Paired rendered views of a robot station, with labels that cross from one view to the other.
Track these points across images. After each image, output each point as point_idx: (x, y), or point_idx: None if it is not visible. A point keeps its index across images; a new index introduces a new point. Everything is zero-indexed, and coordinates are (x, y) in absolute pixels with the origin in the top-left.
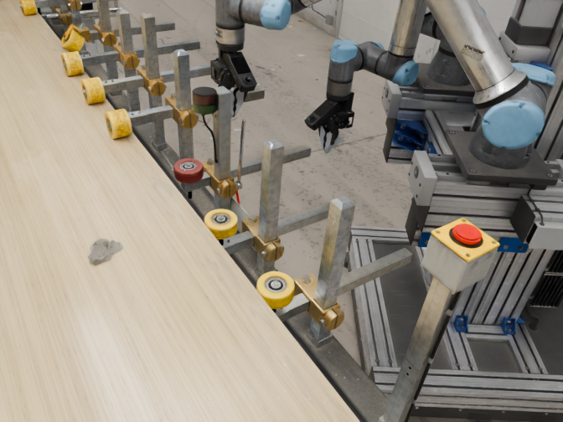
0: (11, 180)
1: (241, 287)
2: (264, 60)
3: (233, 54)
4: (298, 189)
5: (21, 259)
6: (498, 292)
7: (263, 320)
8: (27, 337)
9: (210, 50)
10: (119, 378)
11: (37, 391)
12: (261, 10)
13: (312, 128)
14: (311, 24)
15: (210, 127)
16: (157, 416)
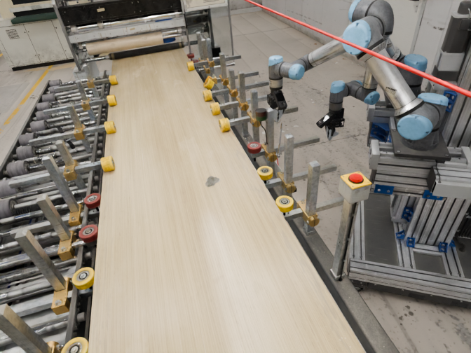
0: (177, 150)
1: (268, 201)
2: (317, 85)
3: (277, 91)
4: (326, 161)
5: (179, 183)
6: (434, 225)
7: (275, 216)
8: (179, 212)
9: (286, 80)
10: (212, 230)
11: (181, 232)
12: (289, 71)
13: (319, 127)
14: (350, 60)
15: (280, 125)
16: (224, 246)
